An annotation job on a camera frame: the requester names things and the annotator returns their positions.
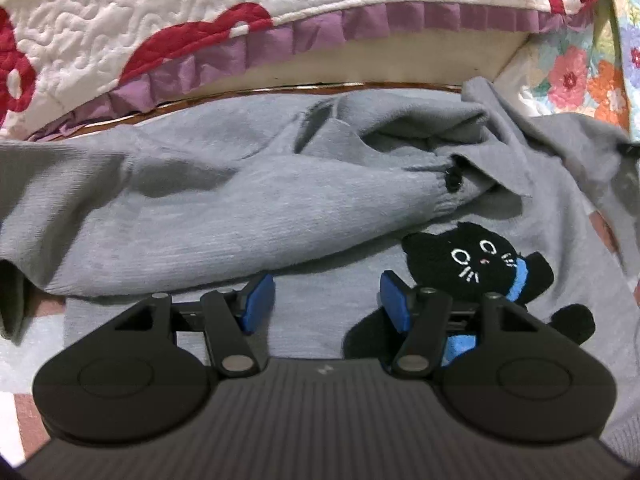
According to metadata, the floral patchwork quilt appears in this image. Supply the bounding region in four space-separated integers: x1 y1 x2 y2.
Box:
492 0 640 142

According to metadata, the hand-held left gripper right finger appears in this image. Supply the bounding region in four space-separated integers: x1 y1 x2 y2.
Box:
379 270 540 379

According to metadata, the pink white checkered mat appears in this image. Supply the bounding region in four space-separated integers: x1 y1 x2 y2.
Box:
0 287 72 467

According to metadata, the white quilted bedspread red print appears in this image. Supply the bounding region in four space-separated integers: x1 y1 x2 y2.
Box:
0 0 617 142

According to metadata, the cream mattress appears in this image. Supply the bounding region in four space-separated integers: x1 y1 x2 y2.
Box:
150 35 532 111

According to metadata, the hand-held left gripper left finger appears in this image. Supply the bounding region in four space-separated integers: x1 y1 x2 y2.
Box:
114 274 277 379

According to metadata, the brown wooden bed frame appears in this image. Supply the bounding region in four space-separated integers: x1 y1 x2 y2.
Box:
30 81 463 142

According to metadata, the grey sweater with black cat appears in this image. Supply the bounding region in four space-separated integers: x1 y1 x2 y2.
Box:
0 76 640 463

